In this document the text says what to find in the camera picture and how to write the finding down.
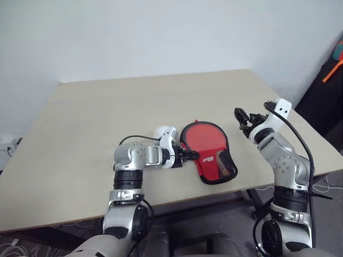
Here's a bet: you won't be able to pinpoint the white device with cables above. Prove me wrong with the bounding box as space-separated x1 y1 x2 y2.
0 135 24 162

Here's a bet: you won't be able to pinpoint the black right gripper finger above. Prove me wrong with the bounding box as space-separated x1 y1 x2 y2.
238 122 252 138
234 107 251 124

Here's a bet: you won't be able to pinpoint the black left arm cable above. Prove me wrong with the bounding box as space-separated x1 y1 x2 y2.
117 135 163 147

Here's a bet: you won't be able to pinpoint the orange strap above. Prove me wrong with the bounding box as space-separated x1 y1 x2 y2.
322 59 343 84

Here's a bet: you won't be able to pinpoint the black table frame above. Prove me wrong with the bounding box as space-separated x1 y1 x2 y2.
154 186 273 224

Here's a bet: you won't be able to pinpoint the black bulky object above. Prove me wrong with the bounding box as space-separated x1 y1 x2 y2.
294 34 343 159

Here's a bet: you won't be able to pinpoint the teal object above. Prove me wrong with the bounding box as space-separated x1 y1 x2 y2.
332 41 343 61

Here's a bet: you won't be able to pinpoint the red black-trimmed paddle case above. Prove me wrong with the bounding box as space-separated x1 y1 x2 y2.
178 119 240 186

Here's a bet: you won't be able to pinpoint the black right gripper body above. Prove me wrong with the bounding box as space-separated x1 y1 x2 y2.
247 112 269 129

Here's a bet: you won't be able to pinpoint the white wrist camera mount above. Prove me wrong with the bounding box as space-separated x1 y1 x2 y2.
154 125 179 170
249 98 293 142

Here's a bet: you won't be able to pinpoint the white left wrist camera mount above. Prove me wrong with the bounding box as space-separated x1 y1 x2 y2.
154 125 179 170

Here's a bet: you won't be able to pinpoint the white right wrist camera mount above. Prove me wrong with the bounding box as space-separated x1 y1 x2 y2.
249 98 293 142

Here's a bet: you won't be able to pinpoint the red table tennis paddle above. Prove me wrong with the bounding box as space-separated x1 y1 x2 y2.
183 123 232 175

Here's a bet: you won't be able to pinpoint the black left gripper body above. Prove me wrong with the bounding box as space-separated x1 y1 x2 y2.
171 144 187 168

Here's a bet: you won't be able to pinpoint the white floor cables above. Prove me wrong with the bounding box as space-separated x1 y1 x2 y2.
0 235 30 257
312 175 343 194

